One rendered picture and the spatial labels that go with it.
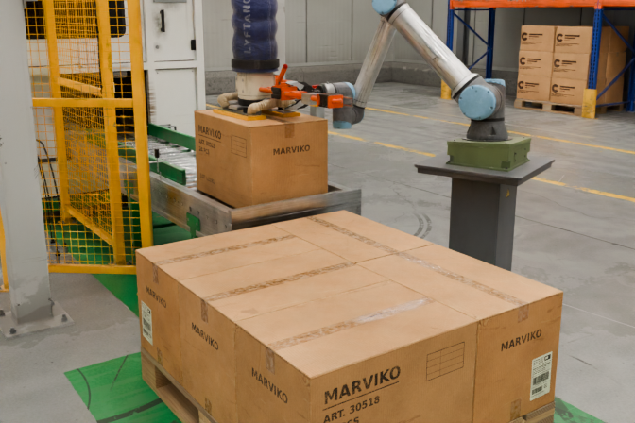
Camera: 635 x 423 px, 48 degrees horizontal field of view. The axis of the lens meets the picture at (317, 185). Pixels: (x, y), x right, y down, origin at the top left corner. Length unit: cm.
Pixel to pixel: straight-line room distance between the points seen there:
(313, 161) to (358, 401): 155
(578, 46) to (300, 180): 787
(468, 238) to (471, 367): 126
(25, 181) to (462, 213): 199
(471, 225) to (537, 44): 792
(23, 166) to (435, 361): 209
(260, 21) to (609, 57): 824
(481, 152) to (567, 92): 765
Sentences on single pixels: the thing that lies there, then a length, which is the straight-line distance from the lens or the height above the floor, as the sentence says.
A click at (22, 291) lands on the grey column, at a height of 18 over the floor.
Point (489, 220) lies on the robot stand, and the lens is 335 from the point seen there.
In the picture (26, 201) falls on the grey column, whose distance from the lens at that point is 348.
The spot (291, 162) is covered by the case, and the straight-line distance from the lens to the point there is 322.
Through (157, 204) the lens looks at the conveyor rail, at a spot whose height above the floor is 45.
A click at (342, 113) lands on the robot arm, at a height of 96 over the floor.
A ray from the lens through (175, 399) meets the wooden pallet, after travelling 284.
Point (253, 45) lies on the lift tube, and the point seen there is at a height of 128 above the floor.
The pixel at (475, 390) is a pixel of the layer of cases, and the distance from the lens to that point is 231.
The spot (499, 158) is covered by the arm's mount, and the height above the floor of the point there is 81.
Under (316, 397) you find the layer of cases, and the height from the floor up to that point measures 48.
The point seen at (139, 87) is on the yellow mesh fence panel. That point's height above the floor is 107.
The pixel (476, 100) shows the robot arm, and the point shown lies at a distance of 313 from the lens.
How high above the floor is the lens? 143
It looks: 14 degrees down
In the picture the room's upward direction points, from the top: straight up
